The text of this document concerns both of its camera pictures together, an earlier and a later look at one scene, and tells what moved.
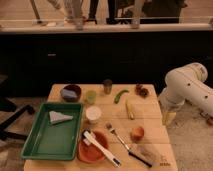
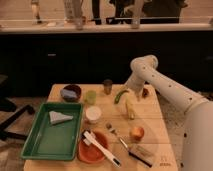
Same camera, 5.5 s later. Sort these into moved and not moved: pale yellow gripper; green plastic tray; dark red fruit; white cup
Moved: pale yellow gripper
Not moved: green plastic tray; dark red fruit; white cup
